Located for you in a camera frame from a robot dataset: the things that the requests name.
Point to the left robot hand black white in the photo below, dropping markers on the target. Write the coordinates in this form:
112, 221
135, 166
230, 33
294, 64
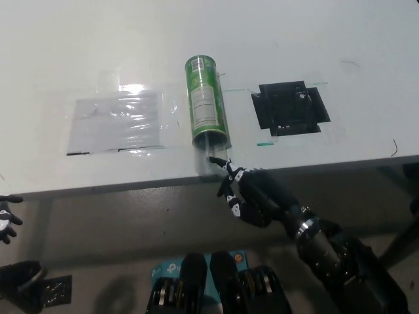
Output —
6, 219

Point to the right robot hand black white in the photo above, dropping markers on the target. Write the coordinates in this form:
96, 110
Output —
262, 196

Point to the clear plastic chips tray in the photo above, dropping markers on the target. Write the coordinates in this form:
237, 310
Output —
206, 167

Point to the green cylindrical chips can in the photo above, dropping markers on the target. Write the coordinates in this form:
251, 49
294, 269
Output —
204, 101

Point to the black tape square patch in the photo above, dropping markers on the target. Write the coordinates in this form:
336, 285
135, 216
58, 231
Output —
284, 106

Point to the teal router box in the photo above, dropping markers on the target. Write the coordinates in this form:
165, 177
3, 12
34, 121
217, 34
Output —
168, 268

